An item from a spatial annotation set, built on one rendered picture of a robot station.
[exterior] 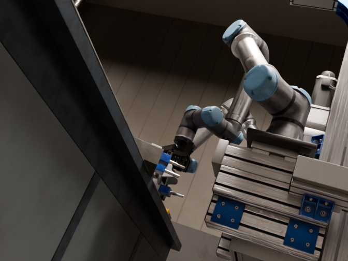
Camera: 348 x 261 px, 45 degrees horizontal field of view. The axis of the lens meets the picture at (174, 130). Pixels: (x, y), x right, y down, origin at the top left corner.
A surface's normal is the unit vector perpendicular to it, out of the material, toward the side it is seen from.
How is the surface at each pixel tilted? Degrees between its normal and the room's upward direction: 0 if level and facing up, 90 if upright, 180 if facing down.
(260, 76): 96
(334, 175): 90
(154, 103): 90
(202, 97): 90
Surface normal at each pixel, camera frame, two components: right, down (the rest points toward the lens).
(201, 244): -0.17, -0.48
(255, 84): -0.71, -0.44
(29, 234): 0.93, 0.27
